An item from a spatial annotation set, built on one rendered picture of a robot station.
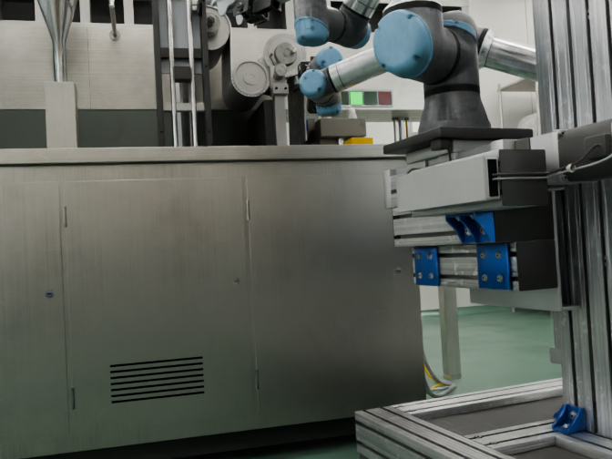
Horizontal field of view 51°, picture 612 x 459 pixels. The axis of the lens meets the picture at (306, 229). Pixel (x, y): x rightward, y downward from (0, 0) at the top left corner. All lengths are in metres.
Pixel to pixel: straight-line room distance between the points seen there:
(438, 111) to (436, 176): 0.26
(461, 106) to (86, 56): 1.54
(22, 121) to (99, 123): 0.26
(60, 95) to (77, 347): 0.82
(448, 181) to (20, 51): 1.80
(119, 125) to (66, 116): 0.31
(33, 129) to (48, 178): 0.65
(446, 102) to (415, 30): 0.19
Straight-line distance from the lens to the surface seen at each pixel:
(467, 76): 1.38
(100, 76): 2.50
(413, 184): 1.18
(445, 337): 2.91
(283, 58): 2.21
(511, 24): 5.94
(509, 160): 1.05
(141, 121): 2.46
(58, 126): 2.20
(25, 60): 2.54
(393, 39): 1.28
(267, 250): 1.85
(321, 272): 1.89
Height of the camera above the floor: 0.60
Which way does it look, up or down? 2 degrees up
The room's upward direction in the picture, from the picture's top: 3 degrees counter-clockwise
